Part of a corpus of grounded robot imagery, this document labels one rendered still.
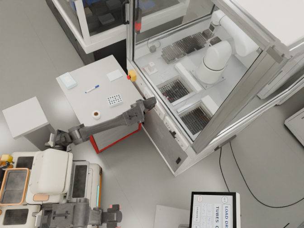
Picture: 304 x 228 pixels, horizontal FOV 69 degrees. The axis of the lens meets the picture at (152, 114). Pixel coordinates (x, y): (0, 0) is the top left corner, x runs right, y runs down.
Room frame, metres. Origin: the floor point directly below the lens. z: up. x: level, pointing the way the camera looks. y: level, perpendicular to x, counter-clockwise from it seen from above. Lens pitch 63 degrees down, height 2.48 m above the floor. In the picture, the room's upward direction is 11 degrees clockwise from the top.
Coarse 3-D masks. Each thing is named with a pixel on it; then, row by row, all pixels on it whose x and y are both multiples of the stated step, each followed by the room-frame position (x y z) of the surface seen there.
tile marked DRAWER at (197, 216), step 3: (195, 207) 0.17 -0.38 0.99; (198, 207) 0.17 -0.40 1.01; (195, 210) 0.15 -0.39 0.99; (198, 210) 0.15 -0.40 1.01; (195, 213) 0.13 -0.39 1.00; (198, 213) 0.13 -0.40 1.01; (195, 216) 0.11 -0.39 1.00; (198, 216) 0.12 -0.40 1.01; (195, 219) 0.10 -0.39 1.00; (198, 219) 0.10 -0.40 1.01; (198, 222) 0.08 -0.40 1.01
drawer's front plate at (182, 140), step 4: (164, 120) 0.79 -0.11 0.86; (168, 120) 0.76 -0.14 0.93; (168, 124) 0.75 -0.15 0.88; (172, 124) 0.74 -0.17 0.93; (168, 128) 0.74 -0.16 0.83; (172, 128) 0.71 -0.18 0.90; (176, 132) 0.68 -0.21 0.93; (176, 136) 0.67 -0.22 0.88; (180, 136) 0.65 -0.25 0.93; (176, 140) 0.65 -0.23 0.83; (180, 140) 0.63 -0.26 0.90; (184, 140) 0.63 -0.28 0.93; (180, 144) 0.62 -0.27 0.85; (184, 144) 0.60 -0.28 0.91; (184, 148) 0.59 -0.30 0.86
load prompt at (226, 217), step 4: (224, 204) 0.19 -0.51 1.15; (228, 204) 0.20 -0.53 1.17; (224, 208) 0.17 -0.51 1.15; (228, 208) 0.18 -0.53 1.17; (224, 212) 0.15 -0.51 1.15; (228, 212) 0.15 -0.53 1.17; (224, 216) 0.13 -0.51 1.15; (228, 216) 0.13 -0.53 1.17; (224, 220) 0.11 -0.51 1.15; (228, 220) 0.11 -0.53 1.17; (224, 224) 0.09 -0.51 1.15; (228, 224) 0.09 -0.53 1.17
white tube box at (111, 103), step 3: (111, 96) 0.95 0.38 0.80; (114, 96) 0.97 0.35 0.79; (120, 96) 0.97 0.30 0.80; (108, 99) 0.92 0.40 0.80; (114, 99) 0.93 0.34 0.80; (117, 99) 0.94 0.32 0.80; (120, 99) 0.95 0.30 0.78; (108, 102) 0.89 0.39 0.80; (111, 102) 0.90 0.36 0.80; (114, 102) 0.91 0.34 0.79; (117, 102) 0.91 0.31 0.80; (120, 102) 0.92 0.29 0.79; (111, 105) 0.87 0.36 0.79; (114, 105) 0.89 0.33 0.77
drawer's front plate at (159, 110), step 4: (144, 88) 1.02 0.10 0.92; (144, 92) 1.02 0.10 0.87; (148, 92) 0.98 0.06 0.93; (148, 96) 0.97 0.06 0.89; (152, 96) 0.95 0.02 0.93; (156, 104) 0.89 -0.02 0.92; (156, 108) 0.88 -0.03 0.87; (160, 108) 0.86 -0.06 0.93; (160, 112) 0.84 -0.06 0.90; (164, 112) 0.83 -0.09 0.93; (160, 116) 0.83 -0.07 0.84
